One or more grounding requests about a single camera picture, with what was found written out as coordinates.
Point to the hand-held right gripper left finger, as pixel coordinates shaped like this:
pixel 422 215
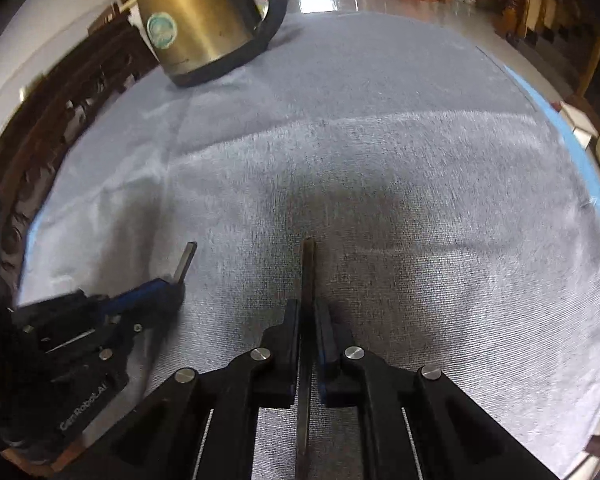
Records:
pixel 293 355

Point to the carved dark wooden table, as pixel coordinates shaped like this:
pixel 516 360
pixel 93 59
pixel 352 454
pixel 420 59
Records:
pixel 55 125

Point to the wooden staircase railing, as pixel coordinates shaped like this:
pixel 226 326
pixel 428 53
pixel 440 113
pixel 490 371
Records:
pixel 540 10

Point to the small white stool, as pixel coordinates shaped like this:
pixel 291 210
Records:
pixel 580 120

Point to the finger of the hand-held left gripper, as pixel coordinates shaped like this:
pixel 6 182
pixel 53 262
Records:
pixel 150 294
pixel 150 316

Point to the golden electric kettle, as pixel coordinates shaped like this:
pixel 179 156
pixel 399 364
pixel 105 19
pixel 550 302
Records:
pixel 205 25

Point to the light blue table cover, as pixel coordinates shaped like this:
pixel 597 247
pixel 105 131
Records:
pixel 577 145

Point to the dark metal cutlery piece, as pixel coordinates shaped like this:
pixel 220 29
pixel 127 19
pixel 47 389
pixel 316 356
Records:
pixel 307 270

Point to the grey tablecloth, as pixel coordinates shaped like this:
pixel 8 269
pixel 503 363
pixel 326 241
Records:
pixel 380 160

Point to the thin grey metal cutlery piece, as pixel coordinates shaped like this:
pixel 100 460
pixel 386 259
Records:
pixel 186 260

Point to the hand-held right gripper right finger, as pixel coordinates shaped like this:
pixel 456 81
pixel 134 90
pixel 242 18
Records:
pixel 324 355

